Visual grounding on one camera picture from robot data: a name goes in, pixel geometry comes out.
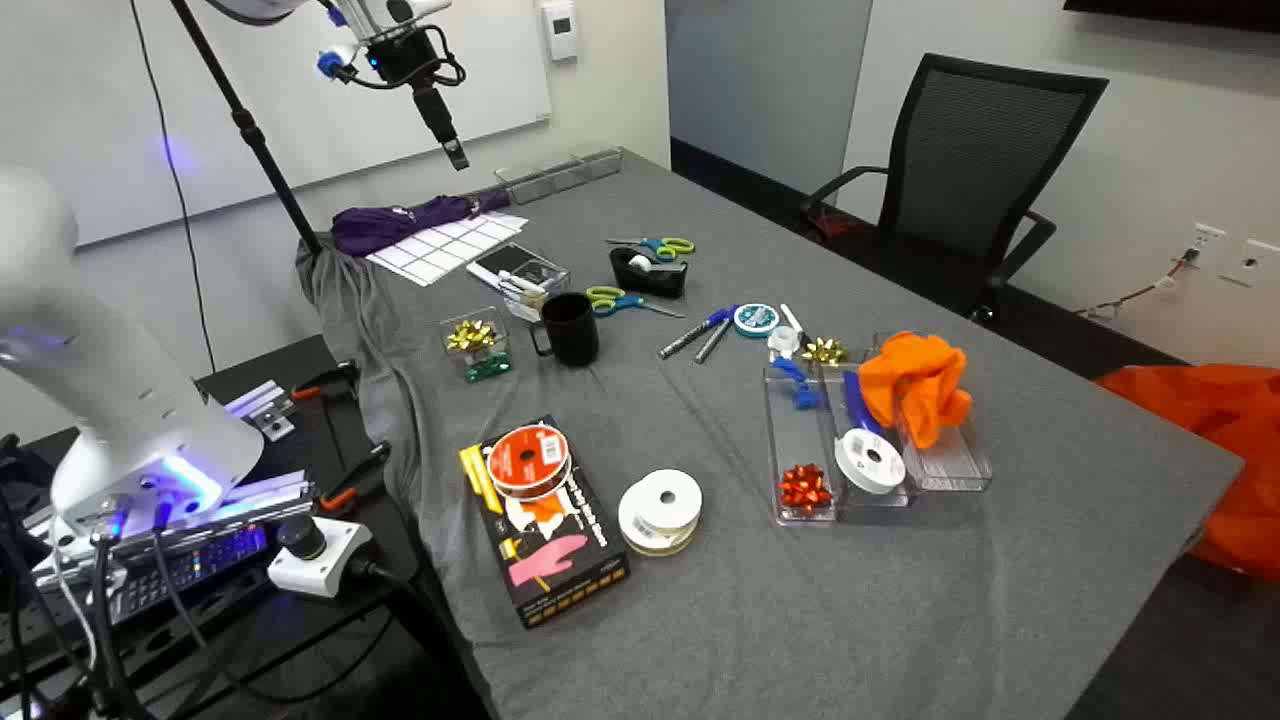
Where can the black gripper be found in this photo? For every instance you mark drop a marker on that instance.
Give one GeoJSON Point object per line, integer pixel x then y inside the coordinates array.
{"type": "Point", "coordinates": [405, 58]}

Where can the large gold gift bow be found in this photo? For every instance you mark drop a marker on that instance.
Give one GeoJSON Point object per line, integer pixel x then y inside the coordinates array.
{"type": "Point", "coordinates": [475, 333]}

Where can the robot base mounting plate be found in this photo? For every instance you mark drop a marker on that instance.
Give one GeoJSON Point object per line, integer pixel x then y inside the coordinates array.
{"type": "Point", "coordinates": [201, 513]}

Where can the small gold gift bow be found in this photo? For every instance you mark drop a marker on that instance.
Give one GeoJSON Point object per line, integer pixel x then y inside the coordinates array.
{"type": "Point", "coordinates": [822, 353]}

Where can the red gift bow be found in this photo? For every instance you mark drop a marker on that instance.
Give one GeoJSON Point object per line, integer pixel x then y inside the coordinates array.
{"type": "Point", "coordinates": [804, 490]}

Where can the purple cloth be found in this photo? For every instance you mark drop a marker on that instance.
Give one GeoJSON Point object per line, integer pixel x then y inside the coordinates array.
{"type": "Point", "coordinates": [401, 225]}

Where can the black tripod pole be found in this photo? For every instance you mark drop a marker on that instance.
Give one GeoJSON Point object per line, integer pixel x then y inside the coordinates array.
{"type": "Point", "coordinates": [252, 143]}

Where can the small clear supply box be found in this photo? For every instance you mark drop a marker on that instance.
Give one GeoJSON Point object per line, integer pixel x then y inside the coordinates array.
{"type": "Point", "coordinates": [525, 303]}

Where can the green blue scissors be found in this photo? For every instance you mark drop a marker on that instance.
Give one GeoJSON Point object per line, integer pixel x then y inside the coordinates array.
{"type": "Point", "coordinates": [610, 303]}
{"type": "Point", "coordinates": [669, 245]}

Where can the black mug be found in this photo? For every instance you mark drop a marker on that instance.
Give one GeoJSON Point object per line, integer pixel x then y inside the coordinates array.
{"type": "Point", "coordinates": [568, 329]}

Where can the black orange clamp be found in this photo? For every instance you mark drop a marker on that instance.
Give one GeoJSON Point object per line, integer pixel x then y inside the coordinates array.
{"type": "Point", "coordinates": [325, 387]}
{"type": "Point", "coordinates": [353, 480]}

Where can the blue pen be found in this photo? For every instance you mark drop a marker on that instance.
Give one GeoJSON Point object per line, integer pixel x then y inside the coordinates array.
{"type": "Point", "coordinates": [715, 339]}

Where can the orange ribbon spool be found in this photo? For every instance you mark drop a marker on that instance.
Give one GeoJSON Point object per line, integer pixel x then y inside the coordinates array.
{"type": "Point", "coordinates": [530, 456]}

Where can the blue rimmed tape roll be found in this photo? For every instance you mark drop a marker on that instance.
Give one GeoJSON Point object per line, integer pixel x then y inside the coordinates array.
{"type": "Point", "coordinates": [759, 319]}

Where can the small white tape roll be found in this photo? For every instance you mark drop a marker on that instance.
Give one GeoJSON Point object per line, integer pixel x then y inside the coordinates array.
{"type": "Point", "coordinates": [781, 341]}

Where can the blue ribbon piece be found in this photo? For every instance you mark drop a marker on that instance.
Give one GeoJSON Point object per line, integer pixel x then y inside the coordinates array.
{"type": "Point", "coordinates": [798, 387]}

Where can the large white ribbon spool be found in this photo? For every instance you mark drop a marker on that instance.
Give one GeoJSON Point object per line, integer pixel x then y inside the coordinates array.
{"type": "Point", "coordinates": [660, 511]}

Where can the black glove box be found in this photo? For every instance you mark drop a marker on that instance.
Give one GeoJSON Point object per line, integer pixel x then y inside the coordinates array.
{"type": "Point", "coordinates": [554, 561]}

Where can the white emergency stop box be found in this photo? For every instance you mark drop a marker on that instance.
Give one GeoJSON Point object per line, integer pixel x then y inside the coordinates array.
{"type": "Point", "coordinates": [319, 561]}

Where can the black robot cart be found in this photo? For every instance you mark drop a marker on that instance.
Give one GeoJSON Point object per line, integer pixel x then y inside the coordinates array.
{"type": "Point", "coordinates": [335, 641]}

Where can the orange cloth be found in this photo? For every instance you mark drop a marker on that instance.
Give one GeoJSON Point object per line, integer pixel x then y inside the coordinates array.
{"type": "Point", "coordinates": [915, 387]}

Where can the black mesh office chair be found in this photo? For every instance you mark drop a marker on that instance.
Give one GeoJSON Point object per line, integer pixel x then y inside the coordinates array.
{"type": "Point", "coordinates": [985, 147]}

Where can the clear compartment organizer tray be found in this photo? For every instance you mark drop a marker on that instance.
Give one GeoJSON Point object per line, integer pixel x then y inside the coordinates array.
{"type": "Point", "coordinates": [945, 465]}

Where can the grey tablecloth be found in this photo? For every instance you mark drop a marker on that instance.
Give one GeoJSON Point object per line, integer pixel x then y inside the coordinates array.
{"type": "Point", "coordinates": [826, 613]}

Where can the orange bag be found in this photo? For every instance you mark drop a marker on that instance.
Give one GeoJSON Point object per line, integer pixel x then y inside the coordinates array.
{"type": "Point", "coordinates": [1235, 443]}

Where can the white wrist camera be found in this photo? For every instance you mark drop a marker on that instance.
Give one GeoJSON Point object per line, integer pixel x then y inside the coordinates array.
{"type": "Point", "coordinates": [349, 46]}

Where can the white wall thermostat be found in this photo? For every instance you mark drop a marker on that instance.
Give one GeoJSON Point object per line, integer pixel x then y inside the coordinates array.
{"type": "Point", "coordinates": [563, 31]}

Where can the black wall television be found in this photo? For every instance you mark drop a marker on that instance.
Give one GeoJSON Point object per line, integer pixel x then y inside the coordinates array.
{"type": "Point", "coordinates": [1174, 10]}

